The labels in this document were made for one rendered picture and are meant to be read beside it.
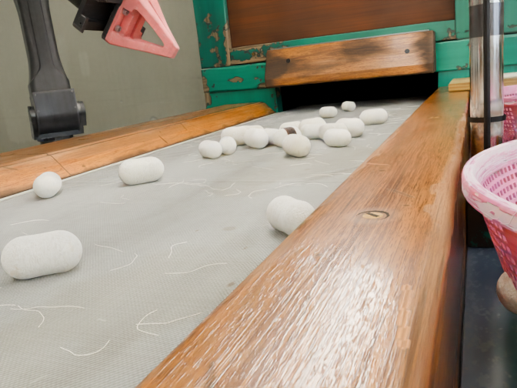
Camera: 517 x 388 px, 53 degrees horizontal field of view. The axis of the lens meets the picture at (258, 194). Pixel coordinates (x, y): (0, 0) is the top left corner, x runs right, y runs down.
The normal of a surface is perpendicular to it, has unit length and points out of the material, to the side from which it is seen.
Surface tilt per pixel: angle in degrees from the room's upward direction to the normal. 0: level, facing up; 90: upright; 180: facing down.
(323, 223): 0
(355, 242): 0
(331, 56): 67
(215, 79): 90
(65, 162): 45
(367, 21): 90
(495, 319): 0
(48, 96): 83
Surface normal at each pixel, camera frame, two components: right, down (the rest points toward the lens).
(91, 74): -0.38, 0.25
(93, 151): 0.58, -0.70
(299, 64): -0.37, -0.15
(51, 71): 0.46, 0.03
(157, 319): -0.11, -0.97
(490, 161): 0.69, -0.18
